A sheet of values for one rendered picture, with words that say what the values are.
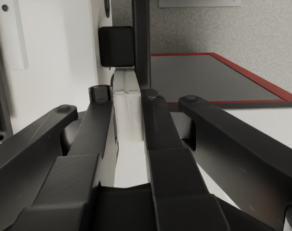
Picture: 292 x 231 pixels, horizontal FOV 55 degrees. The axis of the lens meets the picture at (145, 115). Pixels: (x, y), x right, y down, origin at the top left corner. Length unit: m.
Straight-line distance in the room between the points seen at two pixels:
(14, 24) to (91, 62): 0.12
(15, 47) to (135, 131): 0.17
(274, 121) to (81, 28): 0.30
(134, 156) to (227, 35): 0.84
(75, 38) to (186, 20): 0.95
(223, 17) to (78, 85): 0.99
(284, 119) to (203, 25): 0.77
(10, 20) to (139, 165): 0.24
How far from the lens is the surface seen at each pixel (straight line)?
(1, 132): 0.30
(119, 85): 0.16
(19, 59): 0.29
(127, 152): 0.39
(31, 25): 0.29
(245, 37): 1.18
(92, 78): 0.19
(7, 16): 0.29
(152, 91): 0.17
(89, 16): 0.18
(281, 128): 0.42
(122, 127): 0.15
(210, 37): 1.14
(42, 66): 0.29
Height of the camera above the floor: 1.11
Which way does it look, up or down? 70 degrees down
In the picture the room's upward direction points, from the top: 180 degrees clockwise
